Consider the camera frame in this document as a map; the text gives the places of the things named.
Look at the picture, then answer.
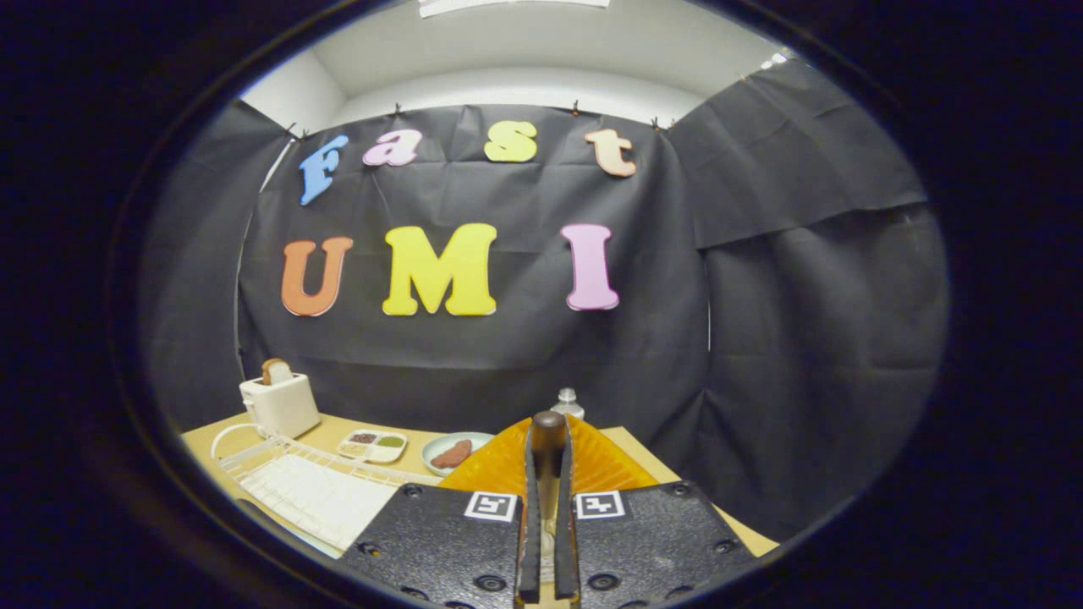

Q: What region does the small plate with food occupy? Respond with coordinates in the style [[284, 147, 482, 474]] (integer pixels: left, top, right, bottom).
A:
[[421, 432, 496, 477]]

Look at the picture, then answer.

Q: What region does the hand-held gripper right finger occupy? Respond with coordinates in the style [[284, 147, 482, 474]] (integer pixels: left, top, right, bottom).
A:
[[554, 414, 758, 609]]

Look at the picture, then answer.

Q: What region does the black backdrop cloth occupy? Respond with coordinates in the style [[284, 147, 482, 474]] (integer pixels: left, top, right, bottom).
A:
[[140, 59, 948, 542]]

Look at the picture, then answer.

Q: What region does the long ceiling light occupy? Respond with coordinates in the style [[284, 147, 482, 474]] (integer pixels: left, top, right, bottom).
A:
[[419, 0, 610, 19]]

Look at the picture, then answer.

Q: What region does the wooden handle spoon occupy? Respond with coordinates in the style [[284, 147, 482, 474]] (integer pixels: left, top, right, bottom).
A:
[[530, 411, 568, 584]]

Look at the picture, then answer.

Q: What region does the white dish rack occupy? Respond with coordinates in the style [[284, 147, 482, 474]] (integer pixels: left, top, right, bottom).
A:
[[210, 421, 441, 555]]

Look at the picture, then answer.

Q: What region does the white divided snack tray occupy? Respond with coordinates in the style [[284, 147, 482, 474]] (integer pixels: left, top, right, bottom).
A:
[[337, 430, 409, 464]]

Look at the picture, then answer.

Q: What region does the white toaster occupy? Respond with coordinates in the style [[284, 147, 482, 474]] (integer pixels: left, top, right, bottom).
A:
[[239, 370, 322, 439]]

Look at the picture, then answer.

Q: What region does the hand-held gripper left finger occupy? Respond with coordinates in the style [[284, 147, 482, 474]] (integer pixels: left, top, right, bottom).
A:
[[338, 416, 542, 609]]

